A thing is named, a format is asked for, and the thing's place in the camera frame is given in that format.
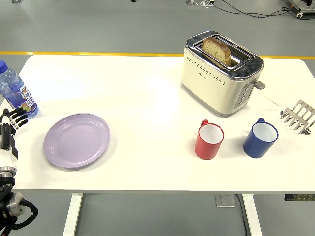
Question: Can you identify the cream and chrome toaster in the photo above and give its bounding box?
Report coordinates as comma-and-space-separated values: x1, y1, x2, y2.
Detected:
180, 30, 266, 118

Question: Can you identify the brown bread slice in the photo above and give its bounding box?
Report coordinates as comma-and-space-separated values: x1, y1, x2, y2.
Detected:
202, 36, 232, 66

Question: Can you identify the black cable on floor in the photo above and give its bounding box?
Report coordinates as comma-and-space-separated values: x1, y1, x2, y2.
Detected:
213, 0, 296, 19

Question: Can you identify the metal equipment frame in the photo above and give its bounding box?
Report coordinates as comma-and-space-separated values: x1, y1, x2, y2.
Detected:
287, 0, 315, 19

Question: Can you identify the black table control panel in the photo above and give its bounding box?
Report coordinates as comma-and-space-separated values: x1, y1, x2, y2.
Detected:
284, 194, 315, 201

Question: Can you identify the silver metal toast rack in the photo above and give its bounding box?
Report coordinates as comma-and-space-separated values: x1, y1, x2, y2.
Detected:
280, 99, 315, 136

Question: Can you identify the red enamel mug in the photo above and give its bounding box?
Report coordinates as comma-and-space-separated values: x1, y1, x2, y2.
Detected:
194, 119, 225, 160

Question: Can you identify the grey floor socket plate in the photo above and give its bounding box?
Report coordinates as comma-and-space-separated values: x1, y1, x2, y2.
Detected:
214, 194, 237, 208

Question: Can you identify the white cable bundle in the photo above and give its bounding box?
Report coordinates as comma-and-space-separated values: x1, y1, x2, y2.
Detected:
186, 0, 215, 7

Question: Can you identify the blue enamel mug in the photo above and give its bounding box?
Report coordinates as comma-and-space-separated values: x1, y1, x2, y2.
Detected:
243, 118, 279, 159

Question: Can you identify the blue-capped plastic drink bottle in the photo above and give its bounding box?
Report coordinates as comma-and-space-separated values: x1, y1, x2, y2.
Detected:
0, 60, 39, 120

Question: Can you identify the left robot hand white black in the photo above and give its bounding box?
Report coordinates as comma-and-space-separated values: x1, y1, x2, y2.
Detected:
0, 108, 30, 169

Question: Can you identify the black cable under table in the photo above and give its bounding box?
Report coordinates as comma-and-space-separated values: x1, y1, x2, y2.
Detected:
233, 194, 248, 236

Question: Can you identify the white paper sheet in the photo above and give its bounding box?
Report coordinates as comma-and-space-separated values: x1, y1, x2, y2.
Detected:
253, 69, 300, 107

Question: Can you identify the white table leg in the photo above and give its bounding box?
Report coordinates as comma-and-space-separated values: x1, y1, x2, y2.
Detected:
62, 193, 84, 236
241, 194, 263, 236

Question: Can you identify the lilac round plate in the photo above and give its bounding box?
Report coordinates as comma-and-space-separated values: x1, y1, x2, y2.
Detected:
43, 113, 111, 169

